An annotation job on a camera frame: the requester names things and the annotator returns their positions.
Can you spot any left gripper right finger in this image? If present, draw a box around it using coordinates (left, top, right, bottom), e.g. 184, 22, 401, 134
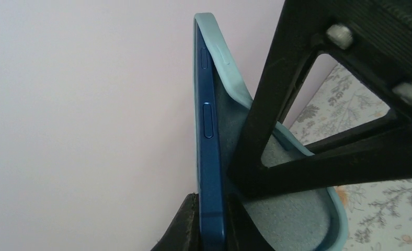
226, 194, 274, 251

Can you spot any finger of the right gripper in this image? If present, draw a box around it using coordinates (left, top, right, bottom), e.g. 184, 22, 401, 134
227, 1, 412, 198

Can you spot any light blue phone case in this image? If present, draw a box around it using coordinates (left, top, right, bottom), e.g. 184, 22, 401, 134
207, 14, 348, 250

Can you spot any phone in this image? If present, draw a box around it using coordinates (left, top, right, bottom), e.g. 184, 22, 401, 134
193, 13, 226, 250

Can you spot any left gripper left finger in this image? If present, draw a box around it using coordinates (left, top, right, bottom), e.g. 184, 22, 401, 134
152, 193, 202, 251

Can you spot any floral patterned table mat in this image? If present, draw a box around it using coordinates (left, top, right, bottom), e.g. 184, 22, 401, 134
290, 63, 412, 250

